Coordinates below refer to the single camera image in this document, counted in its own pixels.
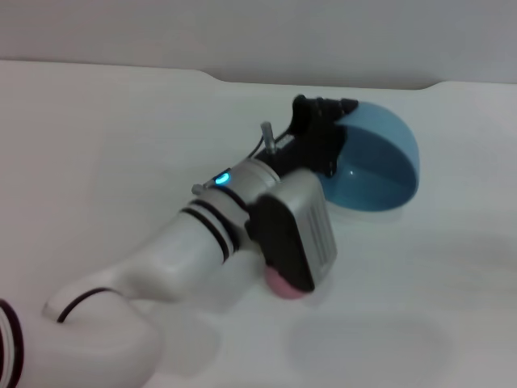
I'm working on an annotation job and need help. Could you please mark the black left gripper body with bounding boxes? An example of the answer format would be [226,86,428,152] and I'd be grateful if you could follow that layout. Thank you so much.
[260,95,345,178]

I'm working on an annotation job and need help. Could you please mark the blue bowl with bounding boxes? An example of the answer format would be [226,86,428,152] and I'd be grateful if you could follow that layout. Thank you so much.
[314,101,422,213]

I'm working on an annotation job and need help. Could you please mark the pink peach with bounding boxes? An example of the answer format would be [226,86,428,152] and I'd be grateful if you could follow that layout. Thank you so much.
[263,265,313,302]

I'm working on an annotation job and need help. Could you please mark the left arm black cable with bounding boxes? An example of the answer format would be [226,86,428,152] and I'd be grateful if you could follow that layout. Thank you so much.
[243,120,280,163]

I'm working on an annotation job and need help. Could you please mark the left wrist silver black camera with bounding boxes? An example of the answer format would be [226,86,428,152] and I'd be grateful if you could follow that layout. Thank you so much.
[245,169,339,293]

